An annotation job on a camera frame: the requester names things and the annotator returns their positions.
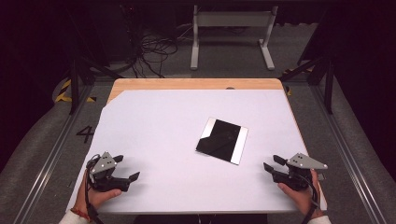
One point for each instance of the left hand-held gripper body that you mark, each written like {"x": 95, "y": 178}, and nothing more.
{"x": 104, "y": 168}

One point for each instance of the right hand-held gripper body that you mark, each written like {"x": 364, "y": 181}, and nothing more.
{"x": 300, "y": 161}

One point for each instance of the black rectangular tablet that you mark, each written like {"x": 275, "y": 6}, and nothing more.
{"x": 221, "y": 140}

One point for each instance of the person's left hand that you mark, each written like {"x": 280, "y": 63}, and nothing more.
{"x": 93, "y": 199}

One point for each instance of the person's right hand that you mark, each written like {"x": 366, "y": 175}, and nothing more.
{"x": 303, "y": 200}

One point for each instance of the white table sheet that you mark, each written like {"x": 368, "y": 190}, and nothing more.
{"x": 174, "y": 124}

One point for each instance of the yellow black hazard tape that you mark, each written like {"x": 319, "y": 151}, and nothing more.
{"x": 289, "y": 91}
{"x": 63, "y": 90}

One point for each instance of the black metal stand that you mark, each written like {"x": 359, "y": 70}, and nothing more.
{"x": 74, "y": 90}
{"x": 328, "y": 90}

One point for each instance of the person's dark clothing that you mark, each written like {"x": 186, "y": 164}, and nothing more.
{"x": 199, "y": 219}

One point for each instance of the small grey table bracket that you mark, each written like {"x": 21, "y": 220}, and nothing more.
{"x": 322, "y": 177}

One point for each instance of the aluminium floor rail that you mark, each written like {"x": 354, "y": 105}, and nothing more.
{"x": 46, "y": 168}
{"x": 351, "y": 168}

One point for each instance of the white metal desk frame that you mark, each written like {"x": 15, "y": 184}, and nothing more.
{"x": 232, "y": 19}

